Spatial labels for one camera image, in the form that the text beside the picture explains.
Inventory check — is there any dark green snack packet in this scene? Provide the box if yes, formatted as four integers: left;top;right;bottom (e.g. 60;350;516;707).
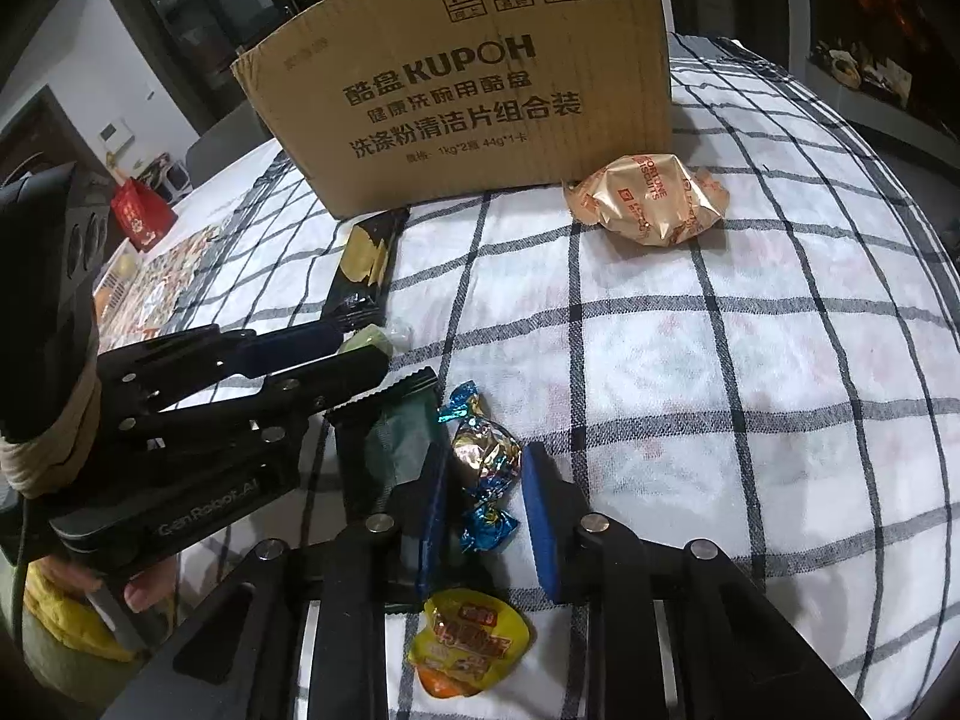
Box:
363;387;444;496

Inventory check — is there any blue gold candy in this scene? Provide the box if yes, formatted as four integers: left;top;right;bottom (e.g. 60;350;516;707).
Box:
438;380;523;553

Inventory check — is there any yellow jelly cup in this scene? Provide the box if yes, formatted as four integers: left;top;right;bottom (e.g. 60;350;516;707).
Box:
407;589;530;699

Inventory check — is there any left hand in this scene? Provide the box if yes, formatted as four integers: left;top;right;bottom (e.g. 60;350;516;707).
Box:
29;553;181;614

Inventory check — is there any pale green small candy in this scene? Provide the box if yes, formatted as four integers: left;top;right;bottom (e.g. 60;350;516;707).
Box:
338;323;395;358

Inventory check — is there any patterned tile placemat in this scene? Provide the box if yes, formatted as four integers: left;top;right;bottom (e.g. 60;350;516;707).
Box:
94;224;221;355

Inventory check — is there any black gold snack packet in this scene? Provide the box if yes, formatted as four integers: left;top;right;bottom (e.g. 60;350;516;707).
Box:
320;208;410;332

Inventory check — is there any red gift bag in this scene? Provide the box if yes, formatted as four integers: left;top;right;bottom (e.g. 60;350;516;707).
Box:
110;179;178;254

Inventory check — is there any grey dining chair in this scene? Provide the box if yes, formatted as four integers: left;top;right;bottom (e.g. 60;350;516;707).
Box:
185;101;272;188

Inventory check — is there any black white checked cloth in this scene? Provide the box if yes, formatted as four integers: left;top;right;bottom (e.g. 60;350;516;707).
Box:
159;32;960;720

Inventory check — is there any golden brown wrapped pastry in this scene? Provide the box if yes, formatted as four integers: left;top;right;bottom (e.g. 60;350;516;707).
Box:
563;154;731;247

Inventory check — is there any brown cardboard box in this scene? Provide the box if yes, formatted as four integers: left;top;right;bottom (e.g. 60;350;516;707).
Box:
233;0;672;218

